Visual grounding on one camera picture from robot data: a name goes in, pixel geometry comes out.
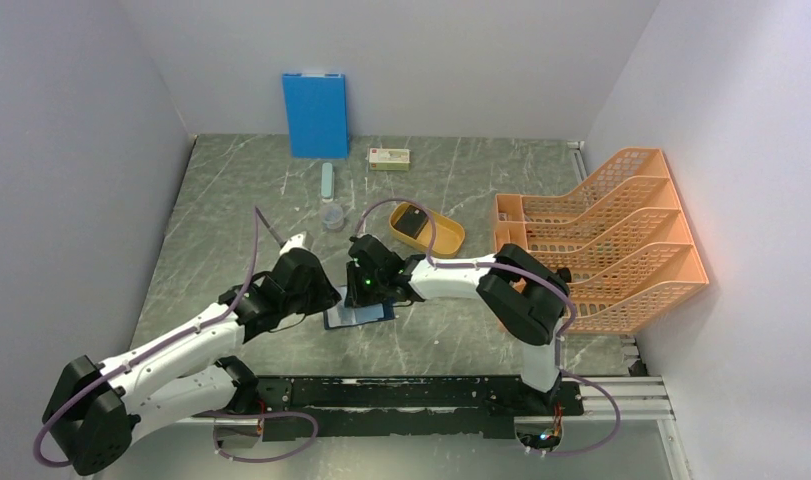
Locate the navy blue card holder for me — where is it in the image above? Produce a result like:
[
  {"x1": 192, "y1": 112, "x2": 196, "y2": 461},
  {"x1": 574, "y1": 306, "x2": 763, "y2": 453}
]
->
[{"x1": 323, "y1": 286, "x2": 395, "y2": 330}]

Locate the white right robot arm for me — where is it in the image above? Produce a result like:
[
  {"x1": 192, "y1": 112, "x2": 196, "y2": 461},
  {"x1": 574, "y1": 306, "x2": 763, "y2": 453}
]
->
[{"x1": 345, "y1": 234, "x2": 576, "y2": 414}]

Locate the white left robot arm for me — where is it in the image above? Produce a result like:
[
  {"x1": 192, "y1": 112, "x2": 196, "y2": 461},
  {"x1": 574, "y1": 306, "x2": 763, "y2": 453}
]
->
[{"x1": 34, "y1": 247, "x2": 341, "y2": 476}]

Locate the black VIP card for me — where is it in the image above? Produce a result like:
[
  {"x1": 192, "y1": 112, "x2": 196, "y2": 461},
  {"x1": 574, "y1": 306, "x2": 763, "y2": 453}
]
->
[{"x1": 394, "y1": 205, "x2": 429, "y2": 239}]

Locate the yellow oval tray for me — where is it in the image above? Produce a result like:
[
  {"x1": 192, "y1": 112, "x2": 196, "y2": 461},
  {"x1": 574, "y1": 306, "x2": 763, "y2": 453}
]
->
[{"x1": 388, "y1": 202, "x2": 466, "y2": 259}]

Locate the clear jar of paper clips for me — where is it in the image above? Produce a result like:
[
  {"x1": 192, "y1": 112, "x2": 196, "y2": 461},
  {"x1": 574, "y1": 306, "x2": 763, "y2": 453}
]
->
[{"x1": 319, "y1": 202, "x2": 345, "y2": 232}]

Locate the light blue stapler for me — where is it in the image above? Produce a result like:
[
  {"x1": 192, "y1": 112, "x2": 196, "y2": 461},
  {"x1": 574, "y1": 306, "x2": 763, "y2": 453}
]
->
[{"x1": 320, "y1": 162, "x2": 334, "y2": 202}]

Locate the green and white small box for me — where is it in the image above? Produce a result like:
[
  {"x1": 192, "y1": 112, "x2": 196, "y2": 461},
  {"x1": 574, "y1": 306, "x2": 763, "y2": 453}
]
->
[{"x1": 367, "y1": 148, "x2": 411, "y2": 171}]

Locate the blue upright folder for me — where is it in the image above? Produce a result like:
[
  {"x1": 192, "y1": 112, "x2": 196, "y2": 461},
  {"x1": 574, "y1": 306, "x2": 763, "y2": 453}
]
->
[{"x1": 282, "y1": 72, "x2": 349, "y2": 159}]

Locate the orange plastic file organizer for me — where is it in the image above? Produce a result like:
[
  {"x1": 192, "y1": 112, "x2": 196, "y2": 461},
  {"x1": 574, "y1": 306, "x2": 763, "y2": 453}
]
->
[{"x1": 490, "y1": 147, "x2": 709, "y2": 334}]

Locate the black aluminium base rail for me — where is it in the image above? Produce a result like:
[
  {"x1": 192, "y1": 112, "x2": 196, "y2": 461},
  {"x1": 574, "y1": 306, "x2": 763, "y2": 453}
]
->
[{"x1": 173, "y1": 374, "x2": 675, "y2": 443}]

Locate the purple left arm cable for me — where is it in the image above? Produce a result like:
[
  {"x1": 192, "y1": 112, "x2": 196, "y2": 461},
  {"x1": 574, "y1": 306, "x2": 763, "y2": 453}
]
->
[{"x1": 32, "y1": 206, "x2": 319, "y2": 470}]

